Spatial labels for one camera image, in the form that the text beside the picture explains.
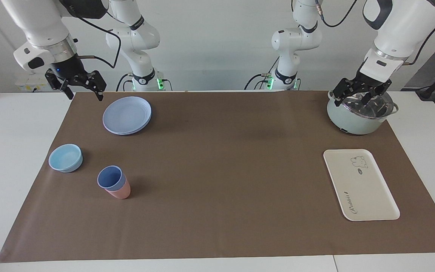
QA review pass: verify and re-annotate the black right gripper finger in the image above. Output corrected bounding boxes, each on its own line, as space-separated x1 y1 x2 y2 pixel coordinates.
45 69 74 100
75 71 107 101

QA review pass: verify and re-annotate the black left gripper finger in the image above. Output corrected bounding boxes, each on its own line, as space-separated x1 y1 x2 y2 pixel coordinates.
333 77 359 107
361 89 386 110

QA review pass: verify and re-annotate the blue ribbed cup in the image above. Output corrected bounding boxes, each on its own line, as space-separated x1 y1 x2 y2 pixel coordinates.
97 165 126 191

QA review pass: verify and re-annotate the pink cup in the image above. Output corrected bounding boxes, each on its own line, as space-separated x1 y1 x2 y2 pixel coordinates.
104 178 131 200

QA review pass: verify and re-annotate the cream tray with rabbit print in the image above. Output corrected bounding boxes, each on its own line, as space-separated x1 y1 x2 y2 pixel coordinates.
323 149 401 221

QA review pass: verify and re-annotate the glass pot lid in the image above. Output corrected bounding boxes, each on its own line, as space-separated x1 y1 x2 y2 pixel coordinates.
333 91 395 119

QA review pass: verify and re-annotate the mint green cooking pot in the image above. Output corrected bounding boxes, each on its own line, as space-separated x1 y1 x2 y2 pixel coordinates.
326 90 399 136

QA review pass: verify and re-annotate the lavender blue plate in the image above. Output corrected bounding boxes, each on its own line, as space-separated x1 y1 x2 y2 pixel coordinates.
106 111 153 136
102 96 153 135

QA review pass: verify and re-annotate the light blue bowl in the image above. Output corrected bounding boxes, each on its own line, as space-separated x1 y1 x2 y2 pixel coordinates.
48 144 83 173

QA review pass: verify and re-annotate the brown table mat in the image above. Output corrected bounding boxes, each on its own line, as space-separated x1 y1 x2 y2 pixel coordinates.
0 91 435 263

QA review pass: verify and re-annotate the black base cable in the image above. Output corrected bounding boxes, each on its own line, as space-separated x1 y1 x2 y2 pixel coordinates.
244 57 280 90
116 73 132 92

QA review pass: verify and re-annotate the white wall socket box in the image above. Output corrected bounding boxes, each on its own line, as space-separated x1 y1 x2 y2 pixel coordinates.
15 74 52 92

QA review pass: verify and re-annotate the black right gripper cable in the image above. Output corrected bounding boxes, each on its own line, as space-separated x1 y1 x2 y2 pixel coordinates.
72 11 122 69

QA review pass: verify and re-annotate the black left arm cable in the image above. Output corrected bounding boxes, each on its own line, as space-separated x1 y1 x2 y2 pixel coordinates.
315 0 435 65

